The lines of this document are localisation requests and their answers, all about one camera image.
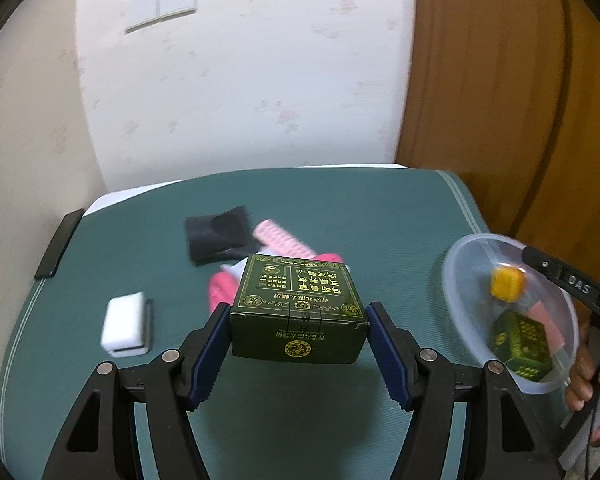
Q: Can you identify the white wall switch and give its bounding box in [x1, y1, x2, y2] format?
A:
[124, 0, 199, 35]

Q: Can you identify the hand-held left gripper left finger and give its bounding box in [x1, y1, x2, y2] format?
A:
[42, 301, 233, 480]

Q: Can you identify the wooden panel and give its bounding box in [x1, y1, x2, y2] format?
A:
[396, 0, 600, 286]

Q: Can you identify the person's right hand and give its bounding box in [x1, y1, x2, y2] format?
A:
[564, 322, 600, 447]

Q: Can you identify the white rectangular box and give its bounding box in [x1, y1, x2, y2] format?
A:
[100, 291, 154, 359]

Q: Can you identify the dark green printed box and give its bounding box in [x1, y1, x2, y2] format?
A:
[489, 310, 554, 382]
[228, 253, 371, 365]

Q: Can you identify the pink plastic item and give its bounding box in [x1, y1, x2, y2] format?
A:
[207, 252, 346, 312]

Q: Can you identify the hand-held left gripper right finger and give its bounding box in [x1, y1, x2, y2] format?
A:
[364, 301, 563, 480]

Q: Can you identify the black phone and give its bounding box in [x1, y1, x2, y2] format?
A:
[33, 208, 86, 281]

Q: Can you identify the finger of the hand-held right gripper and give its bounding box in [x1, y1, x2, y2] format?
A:
[522, 244, 600, 322]

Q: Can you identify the pink ridged block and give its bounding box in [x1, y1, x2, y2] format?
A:
[252, 219, 322, 262]

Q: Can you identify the black rubber cup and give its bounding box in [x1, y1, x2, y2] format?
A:
[184, 205, 254, 267]

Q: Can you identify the green mat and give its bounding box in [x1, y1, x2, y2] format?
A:
[0, 167, 491, 480]

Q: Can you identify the clear plastic bowl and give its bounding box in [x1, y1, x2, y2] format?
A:
[441, 232, 580, 395]

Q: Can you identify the yellow cube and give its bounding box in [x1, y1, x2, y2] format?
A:
[490, 264, 527, 304]

